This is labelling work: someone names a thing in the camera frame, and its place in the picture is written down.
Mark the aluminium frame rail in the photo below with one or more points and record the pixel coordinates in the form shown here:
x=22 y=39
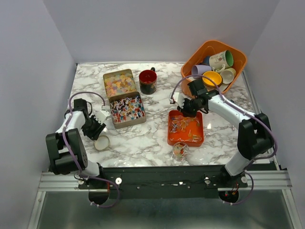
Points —
x=49 y=182

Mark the clear glass jar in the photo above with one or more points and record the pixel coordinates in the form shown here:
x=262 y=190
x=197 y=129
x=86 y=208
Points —
x=180 y=151

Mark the floral white mug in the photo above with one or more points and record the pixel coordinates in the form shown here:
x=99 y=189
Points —
x=221 y=61

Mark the blue cup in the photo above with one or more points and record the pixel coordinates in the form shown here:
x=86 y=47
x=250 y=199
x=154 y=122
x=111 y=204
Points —
x=206 y=61

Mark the yellow and brown bowl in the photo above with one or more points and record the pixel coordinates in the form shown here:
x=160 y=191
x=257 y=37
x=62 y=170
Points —
x=212 y=78

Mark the red and black mug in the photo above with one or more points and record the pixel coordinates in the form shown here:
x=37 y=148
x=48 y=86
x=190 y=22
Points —
x=148 y=81

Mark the gold tin of jelly candies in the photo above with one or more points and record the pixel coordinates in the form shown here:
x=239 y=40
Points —
x=119 y=82

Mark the orange tray of candies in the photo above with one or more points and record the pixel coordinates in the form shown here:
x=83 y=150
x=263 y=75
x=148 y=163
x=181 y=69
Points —
x=187 y=130

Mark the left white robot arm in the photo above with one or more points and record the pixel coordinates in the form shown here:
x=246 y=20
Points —
x=65 y=148

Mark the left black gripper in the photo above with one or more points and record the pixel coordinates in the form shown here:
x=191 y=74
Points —
x=94 y=134

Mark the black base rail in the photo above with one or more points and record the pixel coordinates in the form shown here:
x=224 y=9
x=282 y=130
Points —
x=165 y=182

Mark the lavender cup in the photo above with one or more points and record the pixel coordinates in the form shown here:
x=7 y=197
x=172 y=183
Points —
x=199 y=70

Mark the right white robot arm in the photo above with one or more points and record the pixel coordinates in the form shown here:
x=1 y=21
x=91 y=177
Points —
x=254 y=132

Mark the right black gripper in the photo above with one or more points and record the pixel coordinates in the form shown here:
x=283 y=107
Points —
x=184 y=110

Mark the cream cup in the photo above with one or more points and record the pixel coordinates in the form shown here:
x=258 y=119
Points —
x=228 y=75

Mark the gold tin of lollipops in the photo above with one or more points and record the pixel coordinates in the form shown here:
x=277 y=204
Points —
x=127 y=110

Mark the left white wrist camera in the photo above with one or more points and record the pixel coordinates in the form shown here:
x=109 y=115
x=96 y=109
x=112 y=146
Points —
x=102 y=116

